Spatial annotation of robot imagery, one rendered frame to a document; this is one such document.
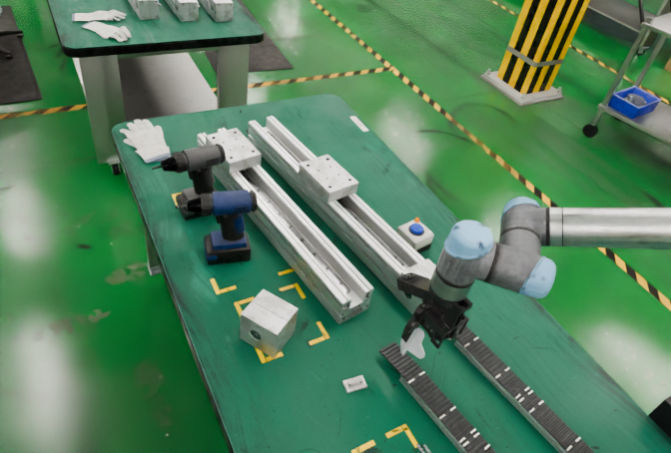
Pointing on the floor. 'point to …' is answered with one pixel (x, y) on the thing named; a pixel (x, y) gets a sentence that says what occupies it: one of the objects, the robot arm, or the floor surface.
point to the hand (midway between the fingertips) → (415, 340)
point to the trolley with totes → (648, 113)
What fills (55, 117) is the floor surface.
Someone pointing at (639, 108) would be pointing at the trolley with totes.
